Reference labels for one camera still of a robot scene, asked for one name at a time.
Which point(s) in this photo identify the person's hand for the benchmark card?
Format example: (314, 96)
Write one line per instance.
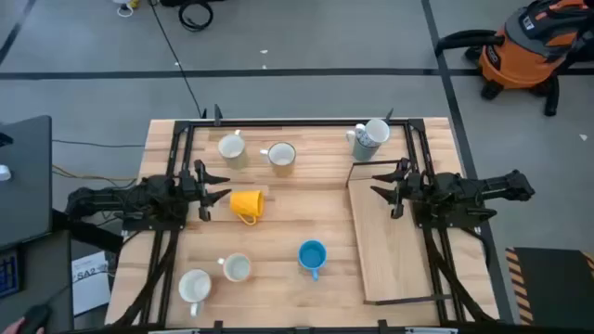
(10, 327)

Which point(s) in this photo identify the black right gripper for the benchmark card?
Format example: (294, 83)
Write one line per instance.
(410, 188)

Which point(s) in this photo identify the black aluminium table frame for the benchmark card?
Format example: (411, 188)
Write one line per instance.
(297, 123)

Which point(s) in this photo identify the grey teal mug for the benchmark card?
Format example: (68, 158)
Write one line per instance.
(362, 153)

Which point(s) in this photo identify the white printed paper sheet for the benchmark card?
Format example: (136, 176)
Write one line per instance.
(90, 283)

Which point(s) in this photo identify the small white desk object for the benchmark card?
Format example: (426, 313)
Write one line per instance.
(3, 172)

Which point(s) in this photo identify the pale green mug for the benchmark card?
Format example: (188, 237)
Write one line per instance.
(231, 146)

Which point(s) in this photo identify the plain white mug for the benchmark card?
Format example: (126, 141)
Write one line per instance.
(195, 285)

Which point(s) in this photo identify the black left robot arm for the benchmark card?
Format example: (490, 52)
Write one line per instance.
(116, 199)

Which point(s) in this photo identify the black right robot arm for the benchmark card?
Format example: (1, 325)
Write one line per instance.
(464, 185)

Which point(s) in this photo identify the yellow faceted mug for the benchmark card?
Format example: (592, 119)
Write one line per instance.
(246, 201)

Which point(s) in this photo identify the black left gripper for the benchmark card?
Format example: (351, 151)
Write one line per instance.
(202, 190)

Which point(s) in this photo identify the black hazard striped mat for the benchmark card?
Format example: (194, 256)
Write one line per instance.
(552, 287)

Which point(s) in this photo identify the grey computer desk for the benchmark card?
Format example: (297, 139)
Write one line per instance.
(46, 278)

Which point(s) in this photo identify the black computer mouse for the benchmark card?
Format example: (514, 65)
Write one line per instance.
(37, 317)

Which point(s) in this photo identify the yellow dotted orange rim mug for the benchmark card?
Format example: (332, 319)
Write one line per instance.
(236, 267)

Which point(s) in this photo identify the orange shop vacuum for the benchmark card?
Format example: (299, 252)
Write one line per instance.
(515, 60)

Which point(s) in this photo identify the black computer keyboard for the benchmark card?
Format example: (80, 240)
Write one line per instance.
(8, 273)

